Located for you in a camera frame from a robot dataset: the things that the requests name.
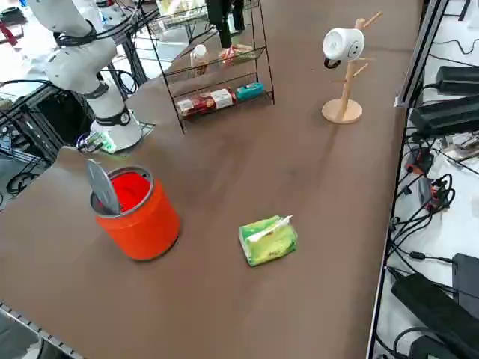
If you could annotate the black equipment cart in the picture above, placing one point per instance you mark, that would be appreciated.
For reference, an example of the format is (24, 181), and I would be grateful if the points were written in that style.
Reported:
(56, 112)

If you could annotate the long black power brick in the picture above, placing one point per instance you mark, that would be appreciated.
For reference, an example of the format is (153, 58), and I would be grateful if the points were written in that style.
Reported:
(426, 299)

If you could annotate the teal snack pack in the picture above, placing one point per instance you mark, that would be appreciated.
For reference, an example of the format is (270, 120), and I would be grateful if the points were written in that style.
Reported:
(250, 91)

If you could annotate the orange juice bottle white cap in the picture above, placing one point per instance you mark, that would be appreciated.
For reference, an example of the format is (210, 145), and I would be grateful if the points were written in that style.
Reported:
(199, 60)

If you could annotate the aluminium frame post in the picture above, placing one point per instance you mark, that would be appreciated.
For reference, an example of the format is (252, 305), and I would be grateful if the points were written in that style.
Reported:
(421, 48)

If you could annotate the grey round bin lid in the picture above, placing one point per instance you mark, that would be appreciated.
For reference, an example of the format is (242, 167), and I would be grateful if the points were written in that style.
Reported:
(101, 187)

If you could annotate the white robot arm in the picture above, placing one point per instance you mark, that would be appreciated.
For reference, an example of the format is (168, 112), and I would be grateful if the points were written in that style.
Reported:
(75, 63)

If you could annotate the green tissue pack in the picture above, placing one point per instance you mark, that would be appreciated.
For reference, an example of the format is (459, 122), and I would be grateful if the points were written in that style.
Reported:
(273, 250)

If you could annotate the wrapped sandwich packet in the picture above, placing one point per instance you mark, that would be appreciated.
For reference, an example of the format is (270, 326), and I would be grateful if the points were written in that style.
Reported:
(232, 54)

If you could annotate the orange round bin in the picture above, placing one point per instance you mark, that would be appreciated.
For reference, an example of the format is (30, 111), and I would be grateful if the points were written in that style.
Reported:
(149, 224)

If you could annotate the yellow snack packet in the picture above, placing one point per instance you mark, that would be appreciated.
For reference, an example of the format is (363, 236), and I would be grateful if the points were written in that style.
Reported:
(168, 5)

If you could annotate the red black plug adapter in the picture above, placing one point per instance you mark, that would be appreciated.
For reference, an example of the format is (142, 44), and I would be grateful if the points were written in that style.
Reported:
(436, 196)
(421, 160)

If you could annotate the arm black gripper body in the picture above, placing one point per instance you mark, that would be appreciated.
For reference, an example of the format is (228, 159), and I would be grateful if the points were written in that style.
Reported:
(215, 9)

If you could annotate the white mug with face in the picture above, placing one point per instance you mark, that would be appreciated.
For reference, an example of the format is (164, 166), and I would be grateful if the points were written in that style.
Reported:
(342, 43)

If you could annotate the black flat box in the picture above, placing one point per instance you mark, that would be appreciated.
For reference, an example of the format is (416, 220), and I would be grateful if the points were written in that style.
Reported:
(467, 276)

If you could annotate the wooden mug tree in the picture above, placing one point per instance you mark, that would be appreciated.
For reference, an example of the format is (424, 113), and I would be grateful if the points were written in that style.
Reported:
(342, 110)

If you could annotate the red biscuit pack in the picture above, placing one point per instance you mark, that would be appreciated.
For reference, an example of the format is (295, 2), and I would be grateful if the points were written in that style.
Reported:
(194, 105)

